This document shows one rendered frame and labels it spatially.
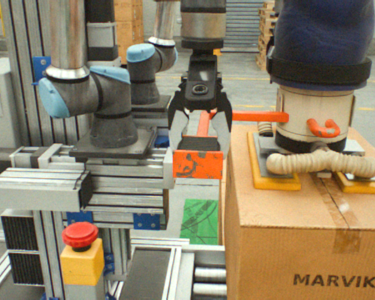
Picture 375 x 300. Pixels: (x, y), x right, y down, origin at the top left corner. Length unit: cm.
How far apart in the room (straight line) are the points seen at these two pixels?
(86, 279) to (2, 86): 82
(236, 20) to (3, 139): 959
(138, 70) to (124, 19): 673
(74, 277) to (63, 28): 60
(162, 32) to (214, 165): 115
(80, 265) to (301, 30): 65
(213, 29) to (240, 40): 1019
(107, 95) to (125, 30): 724
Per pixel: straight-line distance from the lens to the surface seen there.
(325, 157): 88
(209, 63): 66
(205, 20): 66
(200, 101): 60
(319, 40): 89
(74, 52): 111
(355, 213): 87
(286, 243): 80
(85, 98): 115
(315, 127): 89
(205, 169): 69
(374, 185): 95
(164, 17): 176
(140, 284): 198
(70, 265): 85
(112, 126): 122
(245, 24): 1082
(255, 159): 101
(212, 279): 151
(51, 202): 124
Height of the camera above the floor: 147
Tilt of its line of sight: 21 degrees down
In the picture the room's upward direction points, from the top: straight up
